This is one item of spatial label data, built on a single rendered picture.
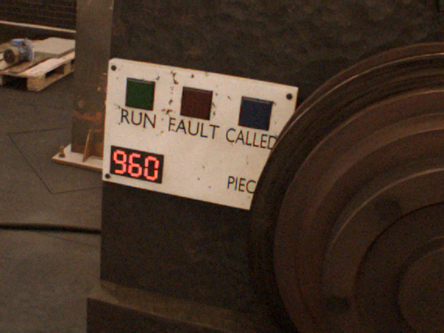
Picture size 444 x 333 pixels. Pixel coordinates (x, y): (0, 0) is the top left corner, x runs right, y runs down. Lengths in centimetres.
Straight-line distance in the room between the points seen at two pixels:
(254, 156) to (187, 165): 9
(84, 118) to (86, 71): 28
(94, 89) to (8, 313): 161
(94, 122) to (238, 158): 283
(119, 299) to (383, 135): 52
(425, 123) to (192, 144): 35
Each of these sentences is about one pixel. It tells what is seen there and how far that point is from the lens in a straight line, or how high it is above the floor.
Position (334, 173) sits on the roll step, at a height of 120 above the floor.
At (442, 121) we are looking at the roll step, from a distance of 65.
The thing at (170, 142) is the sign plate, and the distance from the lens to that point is 86.
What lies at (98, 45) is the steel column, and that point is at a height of 70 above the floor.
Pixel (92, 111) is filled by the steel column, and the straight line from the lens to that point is 363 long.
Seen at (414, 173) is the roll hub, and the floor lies 124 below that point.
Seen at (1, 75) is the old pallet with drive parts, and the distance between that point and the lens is 523.
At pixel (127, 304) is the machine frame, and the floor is 87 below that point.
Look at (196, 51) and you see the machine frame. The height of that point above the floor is 127.
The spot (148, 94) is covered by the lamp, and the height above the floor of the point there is 120.
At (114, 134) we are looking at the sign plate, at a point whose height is 114.
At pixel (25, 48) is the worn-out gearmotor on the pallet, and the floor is 27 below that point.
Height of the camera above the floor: 144
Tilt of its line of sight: 22 degrees down
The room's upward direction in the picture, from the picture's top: 7 degrees clockwise
